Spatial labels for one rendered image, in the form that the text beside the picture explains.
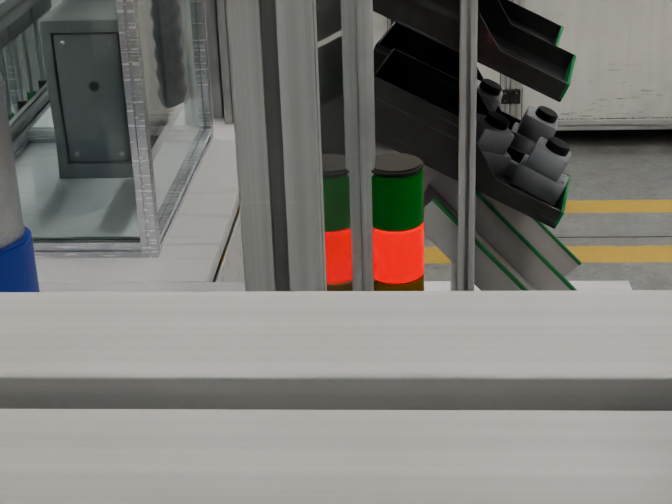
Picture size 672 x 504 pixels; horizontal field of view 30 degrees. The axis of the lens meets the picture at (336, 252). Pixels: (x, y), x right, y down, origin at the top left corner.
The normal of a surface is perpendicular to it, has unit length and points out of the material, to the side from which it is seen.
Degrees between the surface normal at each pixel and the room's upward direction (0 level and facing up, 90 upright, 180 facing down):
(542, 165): 88
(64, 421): 0
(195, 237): 0
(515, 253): 90
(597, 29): 90
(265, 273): 90
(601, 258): 1
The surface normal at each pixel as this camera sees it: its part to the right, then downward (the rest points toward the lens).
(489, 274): -0.23, 0.40
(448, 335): -0.04, -0.91
